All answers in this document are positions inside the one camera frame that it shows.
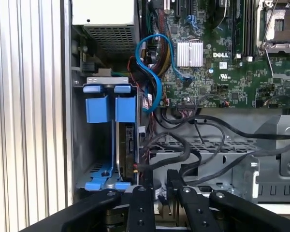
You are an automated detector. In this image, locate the long black wire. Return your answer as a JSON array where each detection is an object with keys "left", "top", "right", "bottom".
[{"left": 198, "top": 142, "right": 290, "bottom": 186}]

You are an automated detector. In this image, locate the silver power supply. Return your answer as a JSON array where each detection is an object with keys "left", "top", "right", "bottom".
[{"left": 71, "top": 0, "right": 138, "bottom": 55}]

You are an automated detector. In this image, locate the hard disk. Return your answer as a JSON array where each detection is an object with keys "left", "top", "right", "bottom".
[{"left": 113, "top": 84, "right": 138, "bottom": 190}]

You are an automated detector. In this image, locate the thin black wire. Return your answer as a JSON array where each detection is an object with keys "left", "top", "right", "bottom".
[{"left": 181, "top": 118, "right": 227, "bottom": 178}]

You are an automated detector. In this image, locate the coloured wire bundle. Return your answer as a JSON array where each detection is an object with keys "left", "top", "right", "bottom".
[{"left": 145, "top": 7, "right": 174, "bottom": 78}]

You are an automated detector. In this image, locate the thick black wire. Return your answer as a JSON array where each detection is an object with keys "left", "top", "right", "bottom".
[{"left": 158, "top": 108, "right": 290, "bottom": 140}]

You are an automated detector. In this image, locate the metal socket cover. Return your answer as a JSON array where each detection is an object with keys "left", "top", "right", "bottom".
[{"left": 262, "top": 42, "right": 290, "bottom": 82}]

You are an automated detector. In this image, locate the black sleeved disk wire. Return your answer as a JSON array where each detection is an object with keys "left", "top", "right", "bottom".
[{"left": 134, "top": 132, "right": 193, "bottom": 174}]

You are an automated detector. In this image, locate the empty blue disk carrier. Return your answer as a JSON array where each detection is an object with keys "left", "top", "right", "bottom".
[{"left": 83, "top": 84, "right": 119, "bottom": 190}]

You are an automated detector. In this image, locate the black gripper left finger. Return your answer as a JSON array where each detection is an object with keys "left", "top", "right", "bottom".
[{"left": 19, "top": 169, "right": 156, "bottom": 232}]

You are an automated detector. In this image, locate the black RAM slot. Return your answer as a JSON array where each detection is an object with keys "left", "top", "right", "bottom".
[
  {"left": 243, "top": 0, "right": 256, "bottom": 62},
  {"left": 232, "top": 0, "right": 242, "bottom": 60}
]

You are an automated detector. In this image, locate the metal disk bay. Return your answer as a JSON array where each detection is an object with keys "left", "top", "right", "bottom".
[{"left": 72, "top": 77, "right": 140, "bottom": 191}]

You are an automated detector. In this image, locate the thin locking lever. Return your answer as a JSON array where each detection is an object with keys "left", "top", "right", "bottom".
[{"left": 262, "top": 0, "right": 280, "bottom": 43}]

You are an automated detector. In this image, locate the blue wire plug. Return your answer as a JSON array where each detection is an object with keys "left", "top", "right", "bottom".
[{"left": 185, "top": 14, "right": 198, "bottom": 29}]

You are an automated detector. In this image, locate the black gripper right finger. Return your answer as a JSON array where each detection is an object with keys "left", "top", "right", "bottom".
[{"left": 168, "top": 170, "right": 290, "bottom": 232}]

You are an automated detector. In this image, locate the silver chipset heatsink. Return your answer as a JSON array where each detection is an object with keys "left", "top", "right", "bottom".
[{"left": 176, "top": 40, "right": 204, "bottom": 68}]

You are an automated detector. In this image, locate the dark grey PC case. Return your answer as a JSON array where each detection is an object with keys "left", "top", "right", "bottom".
[{"left": 60, "top": 0, "right": 290, "bottom": 216}]

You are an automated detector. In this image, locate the blue disk wire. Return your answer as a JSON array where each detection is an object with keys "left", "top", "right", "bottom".
[{"left": 135, "top": 33, "right": 193, "bottom": 114}]

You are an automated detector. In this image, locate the green motherboard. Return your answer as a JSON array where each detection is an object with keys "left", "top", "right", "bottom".
[{"left": 140, "top": 0, "right": 290, "bottom": 109}]

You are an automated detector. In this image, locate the CPU socket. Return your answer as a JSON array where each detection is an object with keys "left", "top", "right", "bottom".
[{"left": 257, "top": 0, "right": 290, "bottom": 45}]

